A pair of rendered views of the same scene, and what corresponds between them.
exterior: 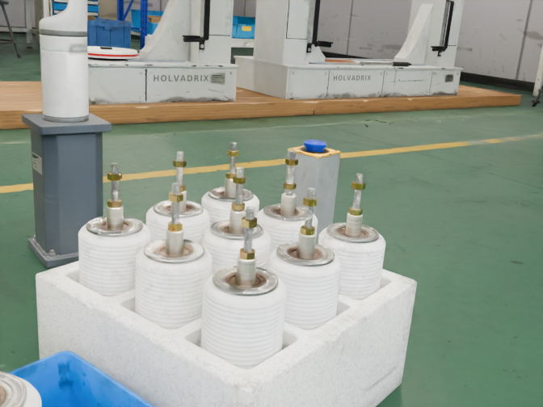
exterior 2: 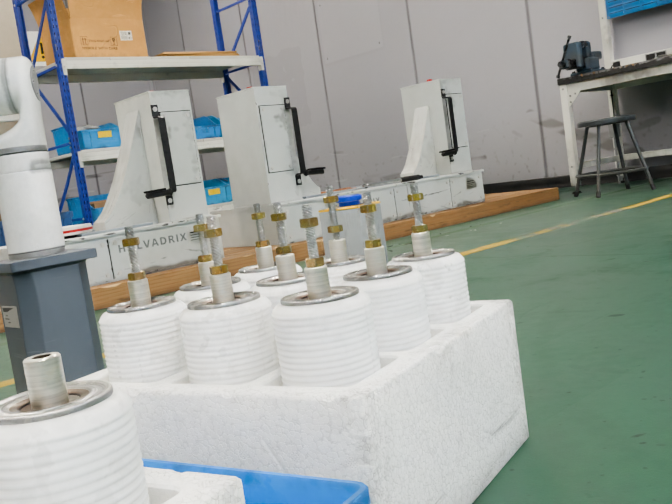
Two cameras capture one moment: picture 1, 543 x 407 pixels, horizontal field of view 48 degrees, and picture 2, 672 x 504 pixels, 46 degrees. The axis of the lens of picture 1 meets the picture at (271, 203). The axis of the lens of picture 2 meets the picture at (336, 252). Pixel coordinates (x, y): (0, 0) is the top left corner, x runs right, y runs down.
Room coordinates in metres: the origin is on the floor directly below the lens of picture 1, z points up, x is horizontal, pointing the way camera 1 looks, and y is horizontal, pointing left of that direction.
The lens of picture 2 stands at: (-0.10, 0.07, 0.37)
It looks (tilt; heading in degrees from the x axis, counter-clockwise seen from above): 6 degrees down; 355
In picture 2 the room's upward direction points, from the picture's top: 8 degrees counter-clockwise
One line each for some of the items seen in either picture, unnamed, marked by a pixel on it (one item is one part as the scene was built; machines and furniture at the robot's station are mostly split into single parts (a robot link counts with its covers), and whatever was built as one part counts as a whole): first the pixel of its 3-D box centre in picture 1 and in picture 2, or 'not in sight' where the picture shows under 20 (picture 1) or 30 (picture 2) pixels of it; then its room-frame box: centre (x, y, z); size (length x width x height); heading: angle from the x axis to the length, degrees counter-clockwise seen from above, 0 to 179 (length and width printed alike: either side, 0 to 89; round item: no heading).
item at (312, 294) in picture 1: (299, 317); (389, 356); (0.73, -0.05, 0.16); 0.10 x 0.10 x 0.18
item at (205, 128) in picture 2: not in sight; (187, 130); (6.62, 0.53, 0.90); 0.50 x 0.38 x 0.21; 35
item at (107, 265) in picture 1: (115, 287); (155, 385); (0.78, 0.21, 0.16); 0.10 x 0.10 x 0.18
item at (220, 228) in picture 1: (237, 229); (288, 279); (0.80, 0.05, 0.25); 0.08 x 0.08 x 0.01
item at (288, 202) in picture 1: (288, 204); (338, 252); (0.90, -0.03, 0.26); 0.02 x 0.02 x 0.03
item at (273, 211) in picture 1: (287, 212); (340, 262); (0.90, -0.03, 0.25); 0.08 x 0.08 x 0.01
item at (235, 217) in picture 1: (237, 221); (286, 268); (0.80, 0.05, 0.26); 0.02 x 0.02 x 0.03
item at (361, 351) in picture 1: (230, 332); (309, 414); (0.80, 0.05, 0.09); 0.39 x 0.39 x 0.18; 53
